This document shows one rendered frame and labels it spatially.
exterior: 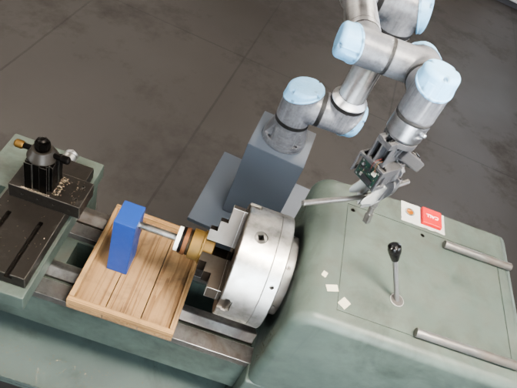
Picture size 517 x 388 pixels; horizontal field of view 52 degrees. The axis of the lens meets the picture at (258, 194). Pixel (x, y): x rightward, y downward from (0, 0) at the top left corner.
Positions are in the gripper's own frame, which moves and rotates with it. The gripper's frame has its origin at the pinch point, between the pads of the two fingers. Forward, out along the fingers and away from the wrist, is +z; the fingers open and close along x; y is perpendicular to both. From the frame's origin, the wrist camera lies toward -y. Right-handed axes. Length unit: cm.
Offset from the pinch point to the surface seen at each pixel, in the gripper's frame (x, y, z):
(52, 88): -220, -19, 134
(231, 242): -19.2, 13.6, 31.8
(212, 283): -11.5, 23.7, 34.7
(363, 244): 1.7, -10.4, 18.4
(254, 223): -16.0, 12.5, 20.8
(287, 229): -11.4, 4.9, 20.7
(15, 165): -81, 49, 51
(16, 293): -39, 62, 54
